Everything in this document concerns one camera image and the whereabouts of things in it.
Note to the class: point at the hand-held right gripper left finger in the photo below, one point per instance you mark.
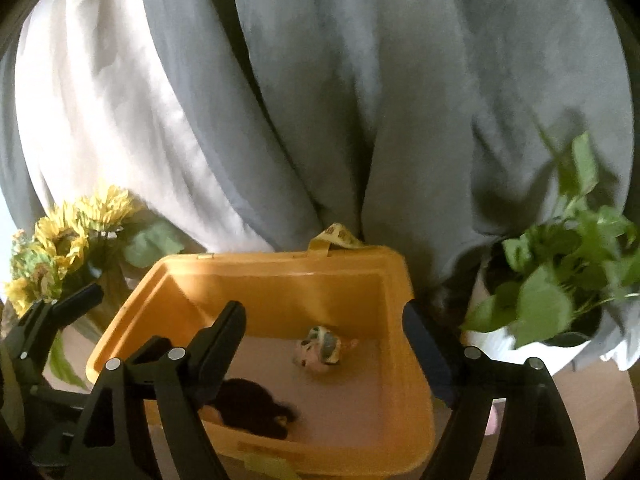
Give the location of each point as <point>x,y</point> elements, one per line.
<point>234,316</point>

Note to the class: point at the white plant pot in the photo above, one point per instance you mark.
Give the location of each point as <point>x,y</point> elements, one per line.
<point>492,347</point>

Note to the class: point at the dark soft toy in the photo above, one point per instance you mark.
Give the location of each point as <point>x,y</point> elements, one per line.
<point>250,405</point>

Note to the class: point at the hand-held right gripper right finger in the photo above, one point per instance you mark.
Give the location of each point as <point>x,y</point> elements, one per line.
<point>424,342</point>

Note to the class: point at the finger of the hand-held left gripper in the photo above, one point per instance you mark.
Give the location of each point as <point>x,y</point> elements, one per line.
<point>60,310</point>

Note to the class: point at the white curtain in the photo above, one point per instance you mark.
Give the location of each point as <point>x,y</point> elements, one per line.
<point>100,85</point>

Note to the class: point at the yellow plastic bin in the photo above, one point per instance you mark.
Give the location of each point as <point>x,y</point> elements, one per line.
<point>175,285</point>

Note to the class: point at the green potted plant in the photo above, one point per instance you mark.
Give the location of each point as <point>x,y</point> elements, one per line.
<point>545,270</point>

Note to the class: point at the artificial sunflower bouquet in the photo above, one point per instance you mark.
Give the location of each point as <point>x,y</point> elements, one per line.
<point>65,240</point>

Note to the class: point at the patterned soft toy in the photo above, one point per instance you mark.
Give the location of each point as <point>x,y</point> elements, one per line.
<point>320,347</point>

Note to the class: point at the grey curtain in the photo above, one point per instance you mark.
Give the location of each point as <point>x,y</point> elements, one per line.
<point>400,110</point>

